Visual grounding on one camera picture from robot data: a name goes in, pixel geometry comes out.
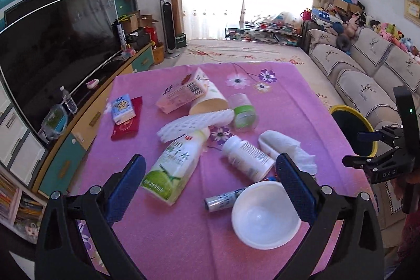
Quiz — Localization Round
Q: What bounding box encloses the glass container with greenery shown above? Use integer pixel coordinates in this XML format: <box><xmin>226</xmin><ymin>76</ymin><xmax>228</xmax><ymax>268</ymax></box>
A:
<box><xmin>41</xmin><ymin>104</ymin><xmax>69</xmax><ymax>140</ymax></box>

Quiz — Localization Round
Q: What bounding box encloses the small blue milk carton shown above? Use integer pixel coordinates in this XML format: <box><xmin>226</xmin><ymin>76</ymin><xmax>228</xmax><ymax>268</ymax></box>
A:
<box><xmin>110</xmin><ymin>94</ymin><xmax>137</xmax><ymax>126</ymax></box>

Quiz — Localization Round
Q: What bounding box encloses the pile of plush toys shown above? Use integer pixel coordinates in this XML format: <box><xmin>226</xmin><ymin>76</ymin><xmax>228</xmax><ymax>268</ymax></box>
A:
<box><xmin>338</xmin><ymin>9</ymin><xmax>420</xmax><ymax>57</ymax></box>

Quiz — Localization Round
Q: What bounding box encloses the open cardboard box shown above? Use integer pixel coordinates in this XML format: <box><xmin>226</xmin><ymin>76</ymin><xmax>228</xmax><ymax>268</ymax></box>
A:
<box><xmin>121</xmin><ymin>13</ymin><xmax>153</xmax><ymax>33</ymax></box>

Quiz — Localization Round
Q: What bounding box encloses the red envelope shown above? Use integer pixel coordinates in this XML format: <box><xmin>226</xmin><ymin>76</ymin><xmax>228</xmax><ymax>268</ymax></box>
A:
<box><xmin>111</xmin><ymin>97</ymin><xmax>144</xmax><ymax>140</ymax></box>

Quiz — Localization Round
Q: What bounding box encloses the white cabinet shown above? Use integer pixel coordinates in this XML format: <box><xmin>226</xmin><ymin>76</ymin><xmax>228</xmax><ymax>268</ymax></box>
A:
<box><xmin>0</xmin><ymin>83</ymin><xmax>46</xmax><ymax>185</ymax></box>

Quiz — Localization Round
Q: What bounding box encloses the pink floral blanket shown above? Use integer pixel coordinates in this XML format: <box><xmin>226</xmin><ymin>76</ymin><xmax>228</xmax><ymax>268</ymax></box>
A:
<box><xmin>66</xmin><ymin>62</ymin><xmax>378</xmax><ymax>280</ymax></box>

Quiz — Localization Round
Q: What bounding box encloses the cluttered glass table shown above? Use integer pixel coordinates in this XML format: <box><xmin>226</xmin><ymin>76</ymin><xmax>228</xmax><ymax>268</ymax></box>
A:
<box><xmin>225</xmin><ymin>21</ymin><xmax>302</xmax><ymax>46</ymax></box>

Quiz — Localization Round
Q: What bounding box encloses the white pill bottle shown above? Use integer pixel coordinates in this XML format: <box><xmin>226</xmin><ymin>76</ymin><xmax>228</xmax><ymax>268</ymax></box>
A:
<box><xmin>220</xmin><ymin>135</ymin><xmax>275</xmax><ymax>182</ymax></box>

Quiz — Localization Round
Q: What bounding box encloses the bookshelf with books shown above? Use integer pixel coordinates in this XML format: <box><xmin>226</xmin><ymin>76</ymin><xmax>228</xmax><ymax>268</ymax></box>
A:
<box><xmin>0</xmin><ymin>165</ymin><xmax>46</xmax><ymax>235</ymax></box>

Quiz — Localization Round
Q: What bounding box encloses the tower fan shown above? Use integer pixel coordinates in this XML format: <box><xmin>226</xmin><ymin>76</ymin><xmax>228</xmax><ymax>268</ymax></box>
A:
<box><xmin>160</xmin><ymin>0</ymin><xmax>181</xmax><ymax>58</ymax></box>

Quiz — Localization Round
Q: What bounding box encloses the clear water bottle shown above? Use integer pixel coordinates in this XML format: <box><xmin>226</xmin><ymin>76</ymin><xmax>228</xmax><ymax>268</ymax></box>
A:
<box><xmin>60</xmin><ymin>86</ymin><xmax>78</xmax><ymax>114</ymax></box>

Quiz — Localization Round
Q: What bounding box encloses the yellow rimmed trash bin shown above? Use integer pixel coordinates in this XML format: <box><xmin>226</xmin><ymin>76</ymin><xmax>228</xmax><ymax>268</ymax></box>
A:
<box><xmin>329</xmin><ymin>105</ymin><xmax>379</xmax><ymax>157</ymax></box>

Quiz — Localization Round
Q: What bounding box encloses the silver blue tube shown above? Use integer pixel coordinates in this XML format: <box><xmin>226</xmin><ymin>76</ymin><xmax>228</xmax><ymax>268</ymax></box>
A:
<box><xmin>204</xmin><ymin>186</ymin><xmax>250</xmax><ymax>212</ymax></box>

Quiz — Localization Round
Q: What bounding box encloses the printed paper cup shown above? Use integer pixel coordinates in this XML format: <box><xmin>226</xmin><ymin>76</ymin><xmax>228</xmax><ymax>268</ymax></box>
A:
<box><xmin>188</xmin><ymin>81</ymin><xmax>229</xmax><ymax>117</ymax></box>

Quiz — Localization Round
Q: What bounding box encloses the flat screen television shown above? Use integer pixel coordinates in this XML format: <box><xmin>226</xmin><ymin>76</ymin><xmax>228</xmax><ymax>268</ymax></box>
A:
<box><xmin>0</xmin><ymin>0</ymin><xmax>123</xmax><ymax>144</ymax></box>

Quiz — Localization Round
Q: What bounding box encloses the clear jar with green label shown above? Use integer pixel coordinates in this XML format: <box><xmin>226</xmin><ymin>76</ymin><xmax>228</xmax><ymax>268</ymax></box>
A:
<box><xmin>229</xmin><ymin>93</ymin><xmax>259</xmax><ymax>133</ymax></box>

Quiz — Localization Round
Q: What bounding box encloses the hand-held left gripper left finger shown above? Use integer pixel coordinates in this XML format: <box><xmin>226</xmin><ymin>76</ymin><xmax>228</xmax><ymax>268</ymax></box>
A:
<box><xmin>34</xmin><ymin>154</ymin><xmax>146</xmax><ymax>280</ymax></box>

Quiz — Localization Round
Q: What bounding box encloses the green drink carton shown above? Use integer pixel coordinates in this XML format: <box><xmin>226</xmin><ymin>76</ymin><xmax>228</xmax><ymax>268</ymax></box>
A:
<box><xmin>139</xmin><ymin>127</ymin><xmax>211</xmax><ymax>206</ymax></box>

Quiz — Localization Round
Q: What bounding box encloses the white foam fruit net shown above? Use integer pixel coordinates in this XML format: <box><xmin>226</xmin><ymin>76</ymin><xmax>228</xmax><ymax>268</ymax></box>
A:
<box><xmin>157</xmin><ymin>108</ymin><xmax>235</xmax><ymax>144</ymax></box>

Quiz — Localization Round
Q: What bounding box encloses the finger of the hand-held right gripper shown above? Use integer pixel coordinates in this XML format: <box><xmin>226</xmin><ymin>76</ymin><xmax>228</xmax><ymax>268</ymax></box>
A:
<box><xmin>342</xmin><ymin>146</ymin><xmax>403</xmax><ymax>171</ymax></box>
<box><xmin>357</xmin><ymin>126</ymin><xmax>405</xmax><ymax>147</ymax></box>

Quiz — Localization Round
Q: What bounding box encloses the beige sofa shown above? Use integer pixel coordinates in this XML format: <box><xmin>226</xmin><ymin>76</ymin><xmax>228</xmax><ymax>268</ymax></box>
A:
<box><xmin>307</xmin><ymin>26</ymin><xmax>420</xmax><ymax>235</ymax></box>

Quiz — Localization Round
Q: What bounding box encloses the floral bed sheet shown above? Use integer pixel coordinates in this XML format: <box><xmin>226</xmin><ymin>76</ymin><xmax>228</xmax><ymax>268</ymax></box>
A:
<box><xmin>149</xmin><ymin>38</ymin><xmax>345</xmax><ymax>110</ymax></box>

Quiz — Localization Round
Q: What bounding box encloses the white plastic bowl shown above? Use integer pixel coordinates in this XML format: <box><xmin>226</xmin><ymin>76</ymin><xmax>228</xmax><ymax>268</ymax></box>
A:
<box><xmin>231</xmin><ymin>181</ymin><xmax>302</xmax><ymax>250</ymax></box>

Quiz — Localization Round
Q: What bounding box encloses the pink carton box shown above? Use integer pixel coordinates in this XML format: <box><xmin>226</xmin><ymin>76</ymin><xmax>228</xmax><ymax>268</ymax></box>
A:
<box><xmin>155</xmin><ymin>68</ymin><xmax>211</xmax><ymax>113</ymax></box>

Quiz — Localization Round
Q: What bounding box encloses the teal and wood television cabinet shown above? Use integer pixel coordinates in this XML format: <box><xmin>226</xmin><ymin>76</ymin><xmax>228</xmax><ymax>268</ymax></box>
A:
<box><xmin>31</xmin><ymin>44</ymin><xmax>155</xmax><ymax>198</ymax></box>

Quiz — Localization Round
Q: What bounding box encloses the white paper towel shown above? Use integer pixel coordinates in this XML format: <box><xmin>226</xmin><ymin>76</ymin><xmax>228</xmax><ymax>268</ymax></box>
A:
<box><xmin>258</xmin><ymin>130</ymin><xmax>318</xmax><ymax>176</ymax></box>

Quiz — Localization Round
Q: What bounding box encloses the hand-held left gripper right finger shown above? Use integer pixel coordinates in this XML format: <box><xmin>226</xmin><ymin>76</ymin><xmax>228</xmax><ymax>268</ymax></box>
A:
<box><xmin>275</xmin><ymin>153</ymin><xmax>384</xmax><ymax>280</ymax></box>

